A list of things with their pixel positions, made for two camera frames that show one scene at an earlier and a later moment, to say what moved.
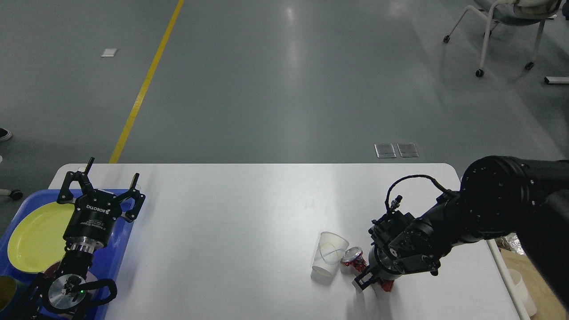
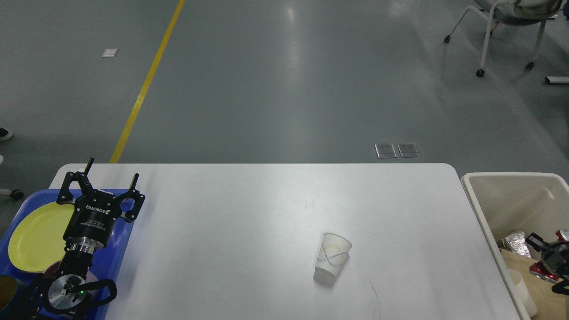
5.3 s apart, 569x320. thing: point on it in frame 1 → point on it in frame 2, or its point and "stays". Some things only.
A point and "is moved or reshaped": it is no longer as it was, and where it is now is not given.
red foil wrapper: (361, 265) is moved or reshaped
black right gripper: (375, 270) → (555, 255)
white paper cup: (523, 292) stays
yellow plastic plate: (37, 243) stays
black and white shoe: (5, 135) stays
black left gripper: (89, 226) stays
